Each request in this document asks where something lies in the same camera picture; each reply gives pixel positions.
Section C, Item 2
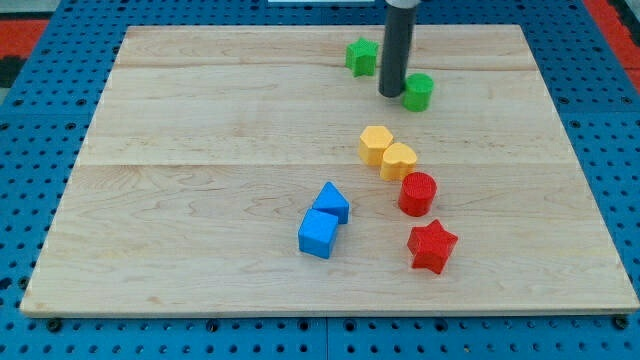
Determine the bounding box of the red cylinder block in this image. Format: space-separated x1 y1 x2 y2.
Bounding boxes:
398 172 437 217

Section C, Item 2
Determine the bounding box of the light wooden board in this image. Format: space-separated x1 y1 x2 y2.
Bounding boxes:
21 25 639 318

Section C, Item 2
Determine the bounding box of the blue cube block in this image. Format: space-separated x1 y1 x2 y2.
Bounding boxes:
298 209 339 259

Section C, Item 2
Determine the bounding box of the green star block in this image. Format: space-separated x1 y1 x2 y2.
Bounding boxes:
345 37 379 77

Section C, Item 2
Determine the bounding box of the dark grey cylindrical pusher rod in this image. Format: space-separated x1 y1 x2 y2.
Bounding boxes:
378 0 420 98

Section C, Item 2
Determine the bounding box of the green cylinder block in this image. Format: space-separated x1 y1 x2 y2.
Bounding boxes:
402 73 434 112

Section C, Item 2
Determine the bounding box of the yellow heart block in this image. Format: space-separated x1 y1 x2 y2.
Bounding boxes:
379 142 418 181

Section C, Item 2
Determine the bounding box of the red star block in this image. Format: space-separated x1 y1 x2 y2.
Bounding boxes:
407 219 458 274

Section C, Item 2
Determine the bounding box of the yellow hexagon block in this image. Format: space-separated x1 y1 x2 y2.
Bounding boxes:
358 125 394 166

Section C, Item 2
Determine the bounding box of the blue triangle block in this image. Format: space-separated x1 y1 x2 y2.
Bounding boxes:
312 182 350 224

